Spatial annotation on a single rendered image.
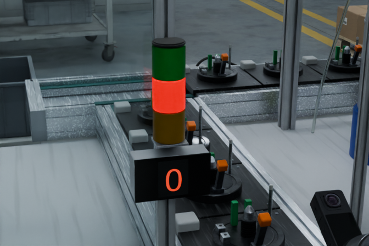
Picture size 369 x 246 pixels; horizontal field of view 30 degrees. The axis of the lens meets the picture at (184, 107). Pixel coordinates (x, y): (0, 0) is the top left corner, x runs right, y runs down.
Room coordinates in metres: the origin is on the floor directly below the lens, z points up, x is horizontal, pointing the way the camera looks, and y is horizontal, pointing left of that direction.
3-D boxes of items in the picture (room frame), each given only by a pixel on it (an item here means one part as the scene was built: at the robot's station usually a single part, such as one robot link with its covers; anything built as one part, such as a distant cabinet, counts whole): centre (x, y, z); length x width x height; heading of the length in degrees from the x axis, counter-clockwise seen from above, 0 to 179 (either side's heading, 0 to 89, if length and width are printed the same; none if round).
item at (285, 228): (1.17, -0.12, 1.01); 0.24 x 0.24 x 0.13; 15
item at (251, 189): (1.41, -0.06, 1.01); 0.24 x 0.24 x 0.13; 15
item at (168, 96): (0.99, 0.02, 1.33); 0.05 x 0.05 x 0.05
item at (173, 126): (0.99, 0.02, 1.28); 0.05 x 0.05 x 0.05
